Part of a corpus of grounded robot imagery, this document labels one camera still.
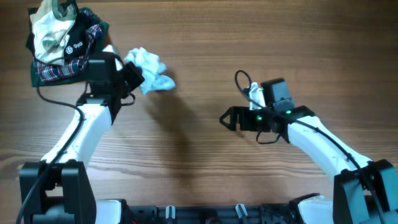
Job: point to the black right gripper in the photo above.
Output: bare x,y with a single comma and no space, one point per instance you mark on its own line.
245,124

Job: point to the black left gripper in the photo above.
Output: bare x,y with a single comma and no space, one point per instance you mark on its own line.
136,73

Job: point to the light blue striped garment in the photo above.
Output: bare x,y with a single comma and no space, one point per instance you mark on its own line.
152,71

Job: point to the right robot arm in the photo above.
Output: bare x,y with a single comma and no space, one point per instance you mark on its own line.
364,191

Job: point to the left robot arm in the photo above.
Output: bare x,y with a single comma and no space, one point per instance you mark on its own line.
57,188

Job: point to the green folded cloth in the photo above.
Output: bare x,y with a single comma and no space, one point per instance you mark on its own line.
101,40

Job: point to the black garment white logo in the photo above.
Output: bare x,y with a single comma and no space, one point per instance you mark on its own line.
59,31

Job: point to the red plaid shirt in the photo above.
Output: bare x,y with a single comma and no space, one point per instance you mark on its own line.
61,47

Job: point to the cream camouflage garment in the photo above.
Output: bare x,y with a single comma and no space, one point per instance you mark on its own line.
50,27

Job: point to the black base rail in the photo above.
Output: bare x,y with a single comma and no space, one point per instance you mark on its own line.
252,214

